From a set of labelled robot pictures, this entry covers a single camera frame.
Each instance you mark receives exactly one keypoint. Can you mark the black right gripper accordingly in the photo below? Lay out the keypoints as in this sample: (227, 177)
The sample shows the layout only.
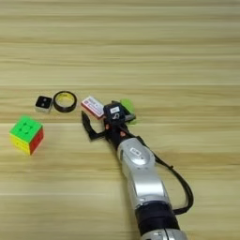
(120, 134)

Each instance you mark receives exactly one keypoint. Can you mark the green rectangular block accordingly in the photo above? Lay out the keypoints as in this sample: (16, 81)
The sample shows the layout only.
(128, 106)

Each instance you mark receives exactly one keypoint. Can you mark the colourful puzzle cube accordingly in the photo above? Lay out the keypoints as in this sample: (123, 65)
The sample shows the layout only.
(26, 131)

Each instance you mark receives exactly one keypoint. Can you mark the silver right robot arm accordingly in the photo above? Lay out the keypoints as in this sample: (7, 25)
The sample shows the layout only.
(143, 181)

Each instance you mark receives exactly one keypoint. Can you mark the red and white small box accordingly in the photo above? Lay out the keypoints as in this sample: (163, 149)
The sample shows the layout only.
(93, 107)

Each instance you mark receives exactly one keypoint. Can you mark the small black and white cube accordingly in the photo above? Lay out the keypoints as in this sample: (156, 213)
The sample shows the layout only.
(43, 103)

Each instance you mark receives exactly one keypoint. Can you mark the black tape roll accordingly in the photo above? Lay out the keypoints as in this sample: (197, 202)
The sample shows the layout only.
(65, 108)

